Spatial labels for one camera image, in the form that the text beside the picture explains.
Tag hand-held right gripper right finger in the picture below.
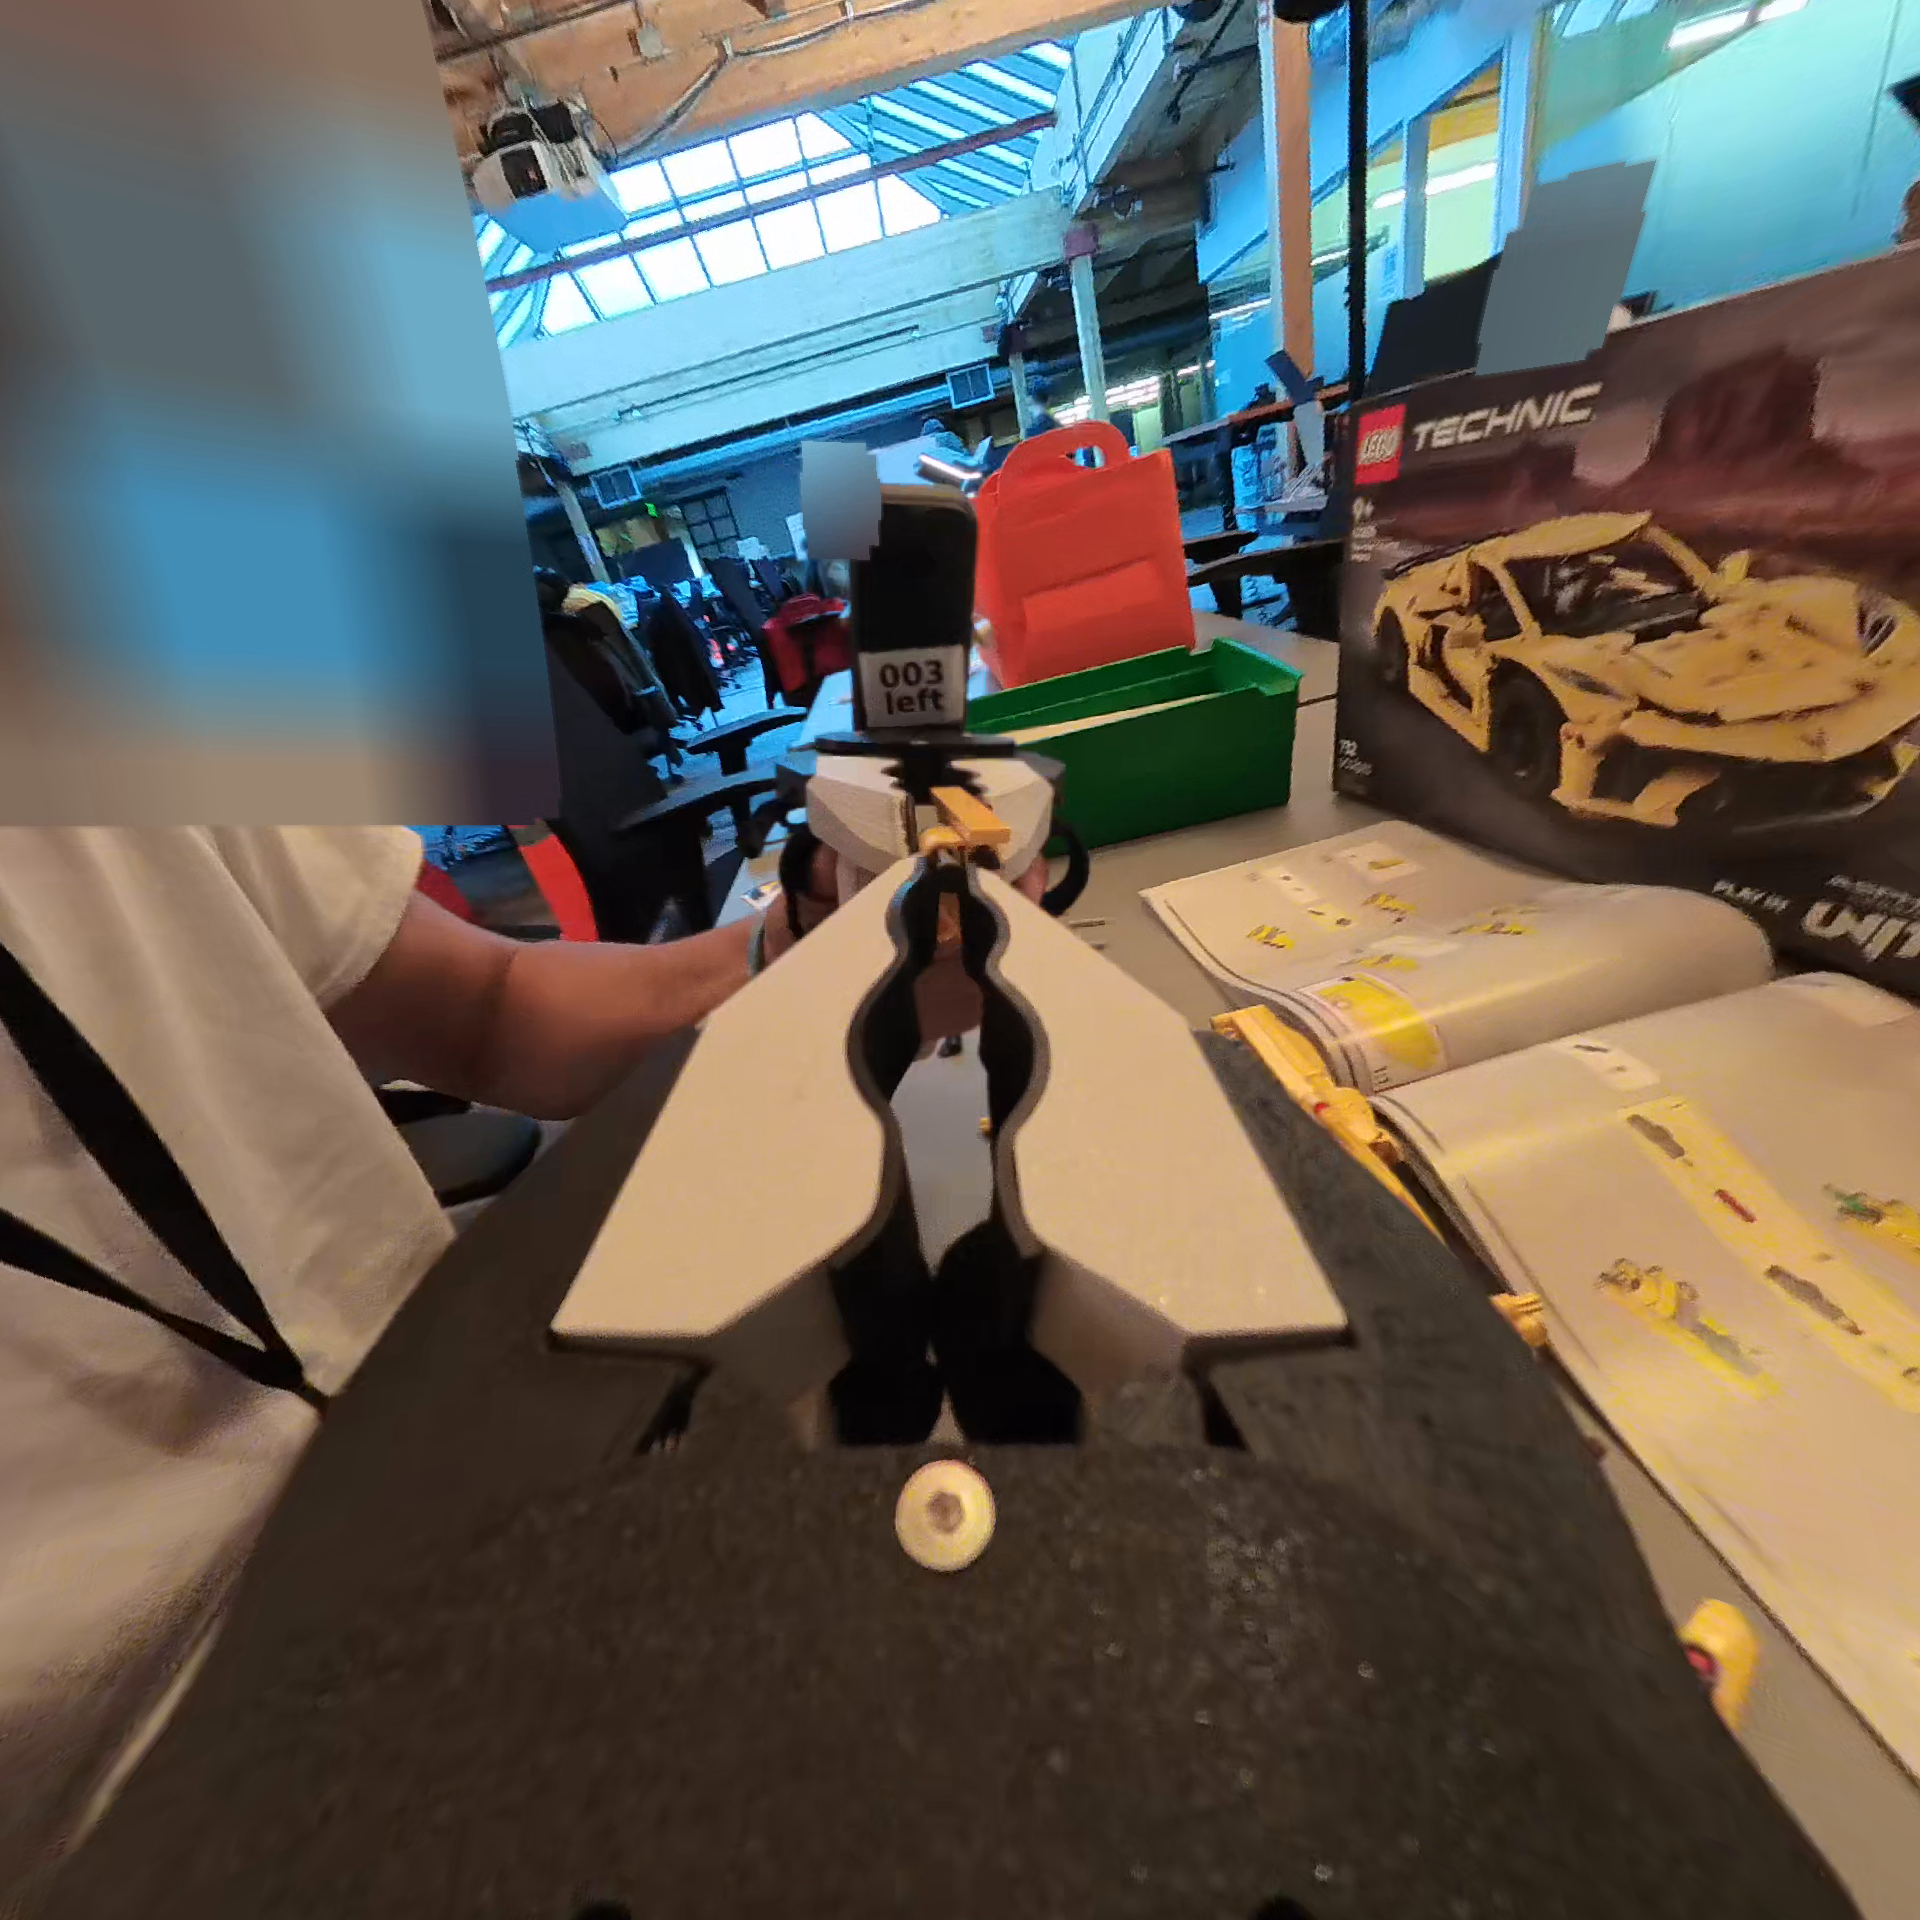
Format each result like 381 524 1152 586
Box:
941 861 1352 1449

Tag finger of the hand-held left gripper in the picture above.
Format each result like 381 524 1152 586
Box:
805 753 924 905
972 764 1059 897

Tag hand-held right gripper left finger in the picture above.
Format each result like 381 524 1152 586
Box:
548 854 943 1449

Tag yellow brick car model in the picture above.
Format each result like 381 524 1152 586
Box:
1212 1002 1759 1730

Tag person's left forearm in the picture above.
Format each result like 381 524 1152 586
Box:
321 887 767 1124

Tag grey desk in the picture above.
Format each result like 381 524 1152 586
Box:
716 606 1920 1920

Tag person's left hand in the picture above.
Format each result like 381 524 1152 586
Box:
744 857 1051 1060

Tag black office chair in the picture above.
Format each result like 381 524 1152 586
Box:
612 704 811 940
1183 524 1343 639

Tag orange bag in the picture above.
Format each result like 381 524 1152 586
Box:
972 419 1201 692

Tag green plastic bin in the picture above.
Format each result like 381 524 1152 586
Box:
966 635 1303 857

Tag dark hanging jackets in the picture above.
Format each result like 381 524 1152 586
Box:
535 569 729 737

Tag red fabric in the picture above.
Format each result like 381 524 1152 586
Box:
412 824 601 943

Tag open instruction booklet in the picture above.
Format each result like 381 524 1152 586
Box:
1139 815 1920 1788

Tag white ceiling device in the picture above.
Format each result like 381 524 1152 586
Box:
468 102 629 254

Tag black vertical pole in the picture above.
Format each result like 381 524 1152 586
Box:
1341 0 1373 407

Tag cardboard box with black lid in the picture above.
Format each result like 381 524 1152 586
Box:
1367 252 1506 395

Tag person's white shirt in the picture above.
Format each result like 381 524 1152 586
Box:
0 824 455 1870

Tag toy car set box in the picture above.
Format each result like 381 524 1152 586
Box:
1332 245 1920 1000

